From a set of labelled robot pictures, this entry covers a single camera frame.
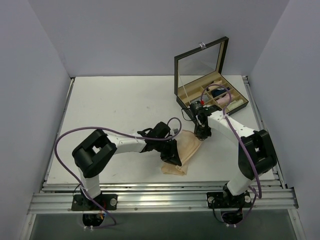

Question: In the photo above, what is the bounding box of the beige underwear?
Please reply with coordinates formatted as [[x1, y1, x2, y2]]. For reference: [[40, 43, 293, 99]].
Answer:
[[161, 130, 202, 176]]

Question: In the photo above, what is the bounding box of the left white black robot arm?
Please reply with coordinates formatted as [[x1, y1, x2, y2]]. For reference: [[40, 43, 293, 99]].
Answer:
[[71, 121, 182, 210]]

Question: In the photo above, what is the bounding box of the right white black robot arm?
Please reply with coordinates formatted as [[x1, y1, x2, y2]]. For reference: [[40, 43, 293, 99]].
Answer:
[[190, 101, 278, 207]]

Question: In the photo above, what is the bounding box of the grey striped rolled cloth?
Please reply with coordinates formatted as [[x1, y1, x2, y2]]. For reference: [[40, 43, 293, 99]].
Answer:
[[191, 94, 211, 103]]

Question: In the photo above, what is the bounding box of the pink rolled cloth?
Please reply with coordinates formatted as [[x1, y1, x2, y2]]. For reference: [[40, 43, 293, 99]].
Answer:
[[216, 93, 234, 105]]

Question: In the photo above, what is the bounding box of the cream rolled cloth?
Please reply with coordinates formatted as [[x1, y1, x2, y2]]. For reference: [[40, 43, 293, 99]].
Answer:
[[226, 99, 244, 111]]

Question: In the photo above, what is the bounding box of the navy rolled cloth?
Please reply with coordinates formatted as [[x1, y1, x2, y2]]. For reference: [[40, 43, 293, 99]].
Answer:
[[211, 87, 230, 98]]

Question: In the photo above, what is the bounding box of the beige rolled cloth top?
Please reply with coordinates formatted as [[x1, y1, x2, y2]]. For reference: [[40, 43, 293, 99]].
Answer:
[[206, 80, 223, 92]]

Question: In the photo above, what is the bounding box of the black compartment storage box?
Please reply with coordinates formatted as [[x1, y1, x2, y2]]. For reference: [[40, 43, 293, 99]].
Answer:
[[174, 36, 249, 115]]

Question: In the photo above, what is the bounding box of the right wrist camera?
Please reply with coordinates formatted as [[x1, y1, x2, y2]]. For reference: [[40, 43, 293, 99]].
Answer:
[[189, 100, 205, 117]]

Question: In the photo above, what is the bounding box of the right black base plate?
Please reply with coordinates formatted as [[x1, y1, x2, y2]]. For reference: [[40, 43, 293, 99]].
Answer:
[[206, 191, 252, 209]]

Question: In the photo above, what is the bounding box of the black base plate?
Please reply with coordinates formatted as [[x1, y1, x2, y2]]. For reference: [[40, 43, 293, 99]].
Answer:
[[206, 191, 252, 209], [71, 193, 118, 212]]

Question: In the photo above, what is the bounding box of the right side aluminium rail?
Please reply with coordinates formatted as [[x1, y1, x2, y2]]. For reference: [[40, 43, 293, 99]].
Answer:
[[241, 74, 287, 188]]

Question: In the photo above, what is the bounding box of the aluminium rail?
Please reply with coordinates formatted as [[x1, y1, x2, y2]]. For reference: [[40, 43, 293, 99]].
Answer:
[[241, 74, 287, 188], [28, 189, 298, 214]]

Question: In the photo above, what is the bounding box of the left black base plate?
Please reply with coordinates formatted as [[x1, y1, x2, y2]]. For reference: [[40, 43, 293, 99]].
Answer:
[[71, 193, 118, 212]]

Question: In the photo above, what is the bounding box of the aluminium front rail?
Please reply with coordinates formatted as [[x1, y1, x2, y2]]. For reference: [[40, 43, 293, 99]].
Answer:
[[28, 189, 298, 214]]

